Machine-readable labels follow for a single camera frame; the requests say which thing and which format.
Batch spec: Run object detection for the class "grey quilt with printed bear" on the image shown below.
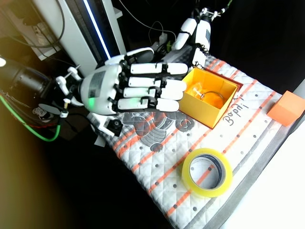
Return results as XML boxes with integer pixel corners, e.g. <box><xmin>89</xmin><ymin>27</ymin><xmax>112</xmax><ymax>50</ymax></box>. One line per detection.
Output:
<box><xmin>87</xmin><ymin>42</ymin><xmax>296</xmax><ymax>229</ymax></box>

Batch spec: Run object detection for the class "yellow clear tape roll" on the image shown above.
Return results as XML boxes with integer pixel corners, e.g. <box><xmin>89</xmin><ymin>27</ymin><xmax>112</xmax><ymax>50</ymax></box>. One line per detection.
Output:
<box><xmin>181</xmin><ymin>147</ymin><xmax>234</xmax><ymax>199</ymax></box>

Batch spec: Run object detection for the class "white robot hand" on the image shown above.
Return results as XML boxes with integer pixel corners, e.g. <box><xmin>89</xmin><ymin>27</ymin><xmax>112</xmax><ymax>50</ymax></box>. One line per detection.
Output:
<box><xmin>172</xmin><ymin>17</ymin><xmax>212</xmax><ymax>70</ymax></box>
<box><xmin>80</xmin><ymin>47</ymin><xmax>189</xmax><ymax>147</ymax></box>

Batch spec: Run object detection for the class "thick black cable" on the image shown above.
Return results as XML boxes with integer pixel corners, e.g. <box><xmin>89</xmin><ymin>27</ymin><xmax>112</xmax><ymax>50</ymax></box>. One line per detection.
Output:
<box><xmin>0</xmin><ymin>0</ymin><xmax>66</xmax><ymax>49</ymax></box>

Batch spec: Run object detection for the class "green cable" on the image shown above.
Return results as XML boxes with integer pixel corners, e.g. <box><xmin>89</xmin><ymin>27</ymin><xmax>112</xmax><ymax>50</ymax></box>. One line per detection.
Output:
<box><xmin>0</xmin><ymin>94</ymin><xmax>61</xmax><ymax>143</ymax></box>

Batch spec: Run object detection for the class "yellow box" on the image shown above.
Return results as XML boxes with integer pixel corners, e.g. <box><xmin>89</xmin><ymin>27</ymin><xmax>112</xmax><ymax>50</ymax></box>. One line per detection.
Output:
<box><xmin>178</xmin><ymin>67</ymin><xmax>244</xmax><ymax>130</ymax></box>

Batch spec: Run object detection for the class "white column with blue light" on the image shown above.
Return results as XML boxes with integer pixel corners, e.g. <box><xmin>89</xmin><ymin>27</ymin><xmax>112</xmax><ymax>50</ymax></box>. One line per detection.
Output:
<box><xmin>32</xmin><ymin>0</ymin><xmax>127</xmax><ymax>77</ymax></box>

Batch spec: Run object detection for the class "orange cube block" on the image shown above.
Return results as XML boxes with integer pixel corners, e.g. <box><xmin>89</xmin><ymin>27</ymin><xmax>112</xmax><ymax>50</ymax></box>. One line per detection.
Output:
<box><xmin>266</xmin><ymin>90</ymin><xmax>305</xmax><ymax>127</ymax></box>

